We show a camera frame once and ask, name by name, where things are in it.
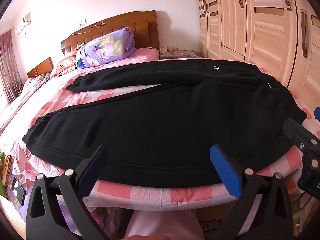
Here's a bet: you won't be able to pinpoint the wooden headboard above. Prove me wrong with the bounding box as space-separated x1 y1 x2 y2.
61 10 160 56
27 57 54 78

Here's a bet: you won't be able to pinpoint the orange patterned pillow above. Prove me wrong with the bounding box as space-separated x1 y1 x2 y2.
50 43 84 79

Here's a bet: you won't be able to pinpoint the green orange cloth pile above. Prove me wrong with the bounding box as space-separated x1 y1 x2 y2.
0 152 13 198

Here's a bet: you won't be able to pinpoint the pink patterned curtain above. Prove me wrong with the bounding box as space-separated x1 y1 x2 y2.
0 30 22 105

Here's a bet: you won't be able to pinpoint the black sweatpants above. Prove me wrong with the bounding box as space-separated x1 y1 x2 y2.
23 59 307 188

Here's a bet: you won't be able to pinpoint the light wood wardrobe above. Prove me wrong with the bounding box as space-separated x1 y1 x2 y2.
197 0 319 112

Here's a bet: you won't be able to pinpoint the white wall air conditioner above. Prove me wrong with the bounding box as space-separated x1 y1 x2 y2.
15 13 31 36

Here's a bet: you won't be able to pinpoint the person's pink trousers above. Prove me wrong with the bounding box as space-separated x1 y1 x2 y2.
124 210 204 239

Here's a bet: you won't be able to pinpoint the floral covered nightstand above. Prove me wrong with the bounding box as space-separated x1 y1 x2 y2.
159 46 200 60

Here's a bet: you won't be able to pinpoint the purple floral folded quilt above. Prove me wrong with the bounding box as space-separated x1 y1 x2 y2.
75 27 136 69

